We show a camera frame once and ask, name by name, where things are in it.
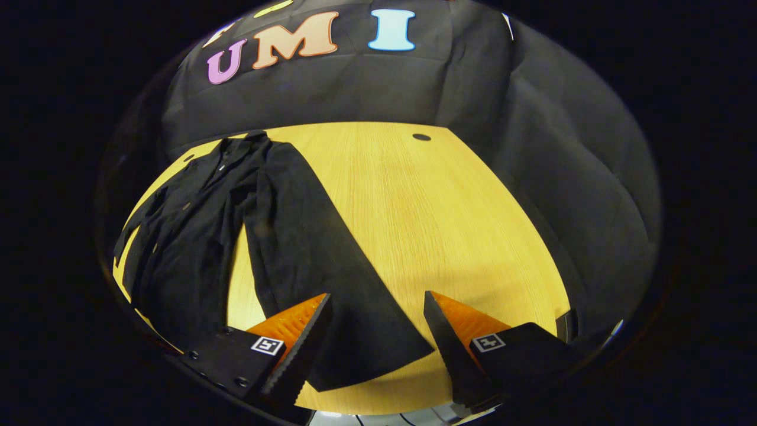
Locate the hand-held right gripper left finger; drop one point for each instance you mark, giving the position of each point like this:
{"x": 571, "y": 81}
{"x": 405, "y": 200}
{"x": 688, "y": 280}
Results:
{"x": 307, "y": 343}

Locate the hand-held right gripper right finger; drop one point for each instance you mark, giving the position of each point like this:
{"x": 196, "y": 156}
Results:
{"x": 446, "y": 349}

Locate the black button-up shirt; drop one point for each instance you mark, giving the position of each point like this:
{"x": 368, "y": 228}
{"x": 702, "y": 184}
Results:
{"x": 295, "y": 236}

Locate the black backdrop cloth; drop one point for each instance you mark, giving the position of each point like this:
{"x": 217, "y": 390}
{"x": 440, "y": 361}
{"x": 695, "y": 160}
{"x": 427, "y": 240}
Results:
{"x": 414, "y": 83}

